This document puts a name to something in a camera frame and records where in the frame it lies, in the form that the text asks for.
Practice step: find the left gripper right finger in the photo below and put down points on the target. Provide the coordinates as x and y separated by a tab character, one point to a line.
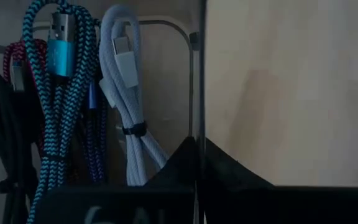
275	205

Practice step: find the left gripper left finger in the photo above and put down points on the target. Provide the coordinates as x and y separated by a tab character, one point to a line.
120	205

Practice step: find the grey plastic bin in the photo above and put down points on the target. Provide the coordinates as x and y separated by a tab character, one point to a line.
166	77

